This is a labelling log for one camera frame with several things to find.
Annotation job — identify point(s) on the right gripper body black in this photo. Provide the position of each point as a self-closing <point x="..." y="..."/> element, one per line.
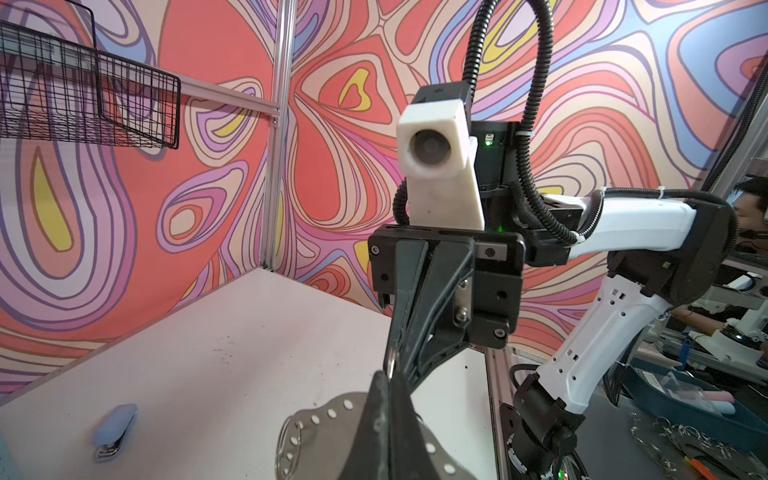
<point x="490" y="298"/>

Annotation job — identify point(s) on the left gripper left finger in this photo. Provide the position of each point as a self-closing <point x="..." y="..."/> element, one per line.
<point x="369" y="454"/>

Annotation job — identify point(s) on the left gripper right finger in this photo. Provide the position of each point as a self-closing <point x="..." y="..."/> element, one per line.
<point x="408" y="456"/>

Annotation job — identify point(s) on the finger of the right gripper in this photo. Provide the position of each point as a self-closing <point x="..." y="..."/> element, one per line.
<point x="409" y="260"/>
<point x="430" y="335"/>

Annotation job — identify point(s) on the small blue stapler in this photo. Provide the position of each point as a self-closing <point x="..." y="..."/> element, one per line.
<point x="111" y="434"/>

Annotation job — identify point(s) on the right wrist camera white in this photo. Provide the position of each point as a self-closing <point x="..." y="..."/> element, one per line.
<point x="436" y="154"/>

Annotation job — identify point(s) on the black wire basket back wall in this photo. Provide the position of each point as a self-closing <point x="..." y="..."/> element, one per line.
<point x="54" y="89"/>

